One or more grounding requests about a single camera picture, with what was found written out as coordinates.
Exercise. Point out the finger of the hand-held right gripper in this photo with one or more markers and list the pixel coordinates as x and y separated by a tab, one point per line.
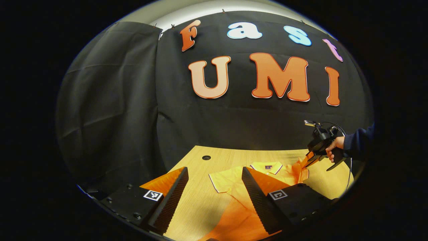
311	160

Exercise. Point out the orange T-shirt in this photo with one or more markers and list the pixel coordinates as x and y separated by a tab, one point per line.
230	214

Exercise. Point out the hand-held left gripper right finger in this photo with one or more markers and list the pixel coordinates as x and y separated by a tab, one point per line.
255	197

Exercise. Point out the black backdrop cloth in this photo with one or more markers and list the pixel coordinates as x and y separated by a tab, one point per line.
234	124

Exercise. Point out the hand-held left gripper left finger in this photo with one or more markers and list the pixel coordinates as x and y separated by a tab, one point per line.
172	197

